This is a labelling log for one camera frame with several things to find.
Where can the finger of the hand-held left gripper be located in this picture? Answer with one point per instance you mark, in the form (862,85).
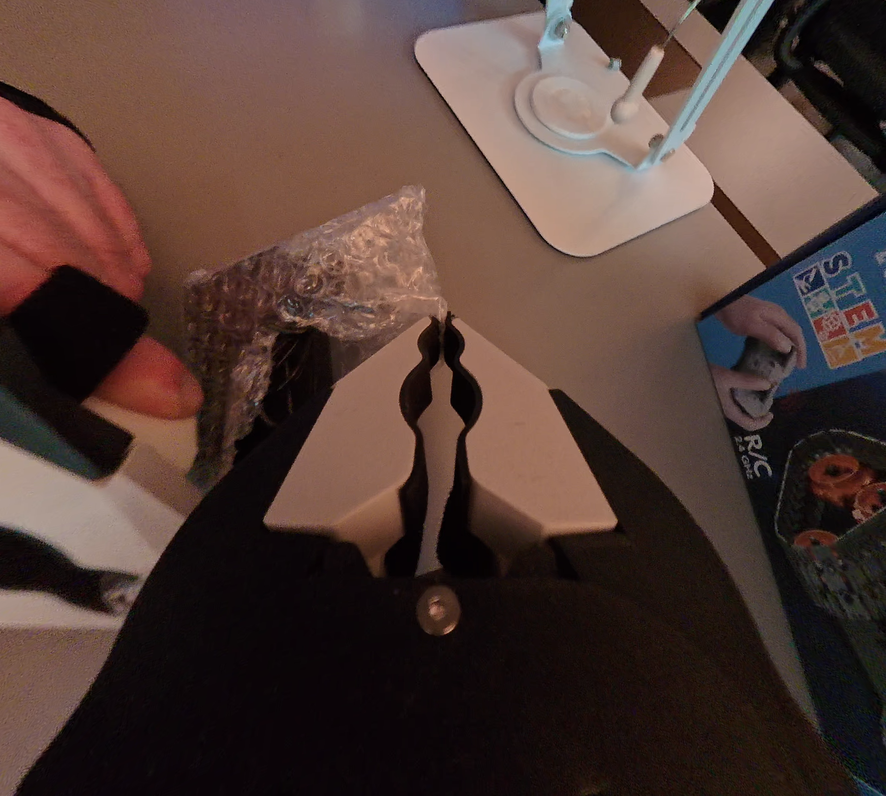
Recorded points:
(48,616)
(83,512)

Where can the white desk stand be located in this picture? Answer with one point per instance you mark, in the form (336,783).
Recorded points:
(588,200)

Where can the blue cardboard kit box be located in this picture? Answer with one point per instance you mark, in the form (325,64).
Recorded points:
(830,463)

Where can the clear plastic parts bag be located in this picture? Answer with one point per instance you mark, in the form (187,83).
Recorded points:
(374,242)

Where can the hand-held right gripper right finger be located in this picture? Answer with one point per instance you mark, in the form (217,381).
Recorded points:
(533,456)

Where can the person's left hand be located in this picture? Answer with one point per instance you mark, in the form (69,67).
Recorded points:
(55,200)

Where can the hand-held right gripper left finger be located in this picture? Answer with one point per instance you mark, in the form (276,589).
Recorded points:
(339,456)

